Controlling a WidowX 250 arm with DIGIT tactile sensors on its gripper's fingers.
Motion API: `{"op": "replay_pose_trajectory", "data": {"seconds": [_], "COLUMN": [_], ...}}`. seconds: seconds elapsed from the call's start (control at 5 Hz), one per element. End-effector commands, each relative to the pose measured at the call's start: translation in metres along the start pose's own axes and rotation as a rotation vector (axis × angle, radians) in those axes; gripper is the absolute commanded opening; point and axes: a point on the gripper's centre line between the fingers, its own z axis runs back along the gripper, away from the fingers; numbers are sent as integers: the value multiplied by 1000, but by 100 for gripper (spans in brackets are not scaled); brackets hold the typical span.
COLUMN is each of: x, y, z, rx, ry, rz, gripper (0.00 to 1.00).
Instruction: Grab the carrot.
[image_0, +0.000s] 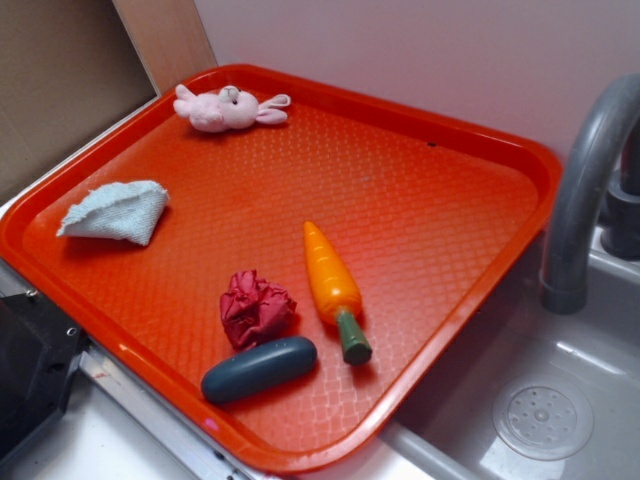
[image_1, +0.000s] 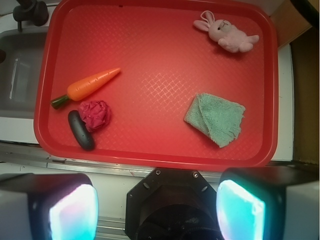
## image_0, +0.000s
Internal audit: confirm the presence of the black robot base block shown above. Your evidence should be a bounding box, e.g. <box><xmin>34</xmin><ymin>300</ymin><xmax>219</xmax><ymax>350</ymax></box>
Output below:
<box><xmin>1</xmin><ymin>289</ymin><xmax>87</xmax><ymax>470</ymax></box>

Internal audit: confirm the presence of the orange toy carrot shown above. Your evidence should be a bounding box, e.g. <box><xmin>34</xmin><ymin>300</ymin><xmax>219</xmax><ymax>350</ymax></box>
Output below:
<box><xmin>303</xmin><ymin>221</ymin><xmax>373</xmax><ymax>366</ymax></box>

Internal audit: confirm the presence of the orange plastic tray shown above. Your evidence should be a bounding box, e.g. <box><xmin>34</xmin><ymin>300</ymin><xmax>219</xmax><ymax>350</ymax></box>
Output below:
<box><xmin>1</xmin><ymin>65</ymin><xmax>561</xmax><ymax>475</ymax></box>

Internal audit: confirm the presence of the crumpled red paper ball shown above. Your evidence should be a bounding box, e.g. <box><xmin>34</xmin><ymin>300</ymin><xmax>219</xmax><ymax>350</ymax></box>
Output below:
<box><xmin>219</xmin><ymin>270</ymin><xmax>297</xmax><ymax>351</ymax></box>

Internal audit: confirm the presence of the dark grey oblong capsule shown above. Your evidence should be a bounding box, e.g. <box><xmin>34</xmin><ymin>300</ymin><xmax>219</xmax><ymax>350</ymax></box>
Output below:
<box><xmin>201</xmin><ymin>336</ymin><xmax>318</xmax><ymax>404</ymax></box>

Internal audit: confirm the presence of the pink plush bunny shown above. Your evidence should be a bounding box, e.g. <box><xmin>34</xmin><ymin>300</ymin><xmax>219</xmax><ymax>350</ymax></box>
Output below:
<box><xmin>173</xmin><ymin>84</ymin><xmax>291</xmax><ymax>133</ymax></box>

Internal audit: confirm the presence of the light blue folded cloth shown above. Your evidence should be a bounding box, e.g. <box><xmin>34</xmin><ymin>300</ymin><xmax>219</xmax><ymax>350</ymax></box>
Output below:
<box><xmin>56</xmin><ymin>180</ymin><xmax>169</xmax><ymax>247</ymax></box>

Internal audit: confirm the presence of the light wooden board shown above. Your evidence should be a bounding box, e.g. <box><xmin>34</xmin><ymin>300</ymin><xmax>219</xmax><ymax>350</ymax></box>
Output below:
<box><xmin>113</xmin><ymin>0</ymin><xmax>217</xmax><ymax>95</ymax></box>

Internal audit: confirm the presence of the grey toy faucet spout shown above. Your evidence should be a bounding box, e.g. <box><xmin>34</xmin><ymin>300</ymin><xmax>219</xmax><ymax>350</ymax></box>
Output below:
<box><xmin>540</xmin><ymin>73</ymin><xmax>639</xmax><ymax>314</ymax></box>

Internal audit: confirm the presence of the grey toy sink basin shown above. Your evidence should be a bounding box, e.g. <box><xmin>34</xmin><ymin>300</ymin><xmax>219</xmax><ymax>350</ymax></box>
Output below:
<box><xmin>382</xmin><ymin>243</ymin><xmax>639</xmax><ymax>479</ymax></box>

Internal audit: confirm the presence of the dark grey faucet knob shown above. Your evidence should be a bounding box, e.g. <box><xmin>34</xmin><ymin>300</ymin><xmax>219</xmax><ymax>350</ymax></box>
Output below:
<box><xmin>599</xmin><ymin>127</ymin><xmax>640</xmax><ymax>259</ymax></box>

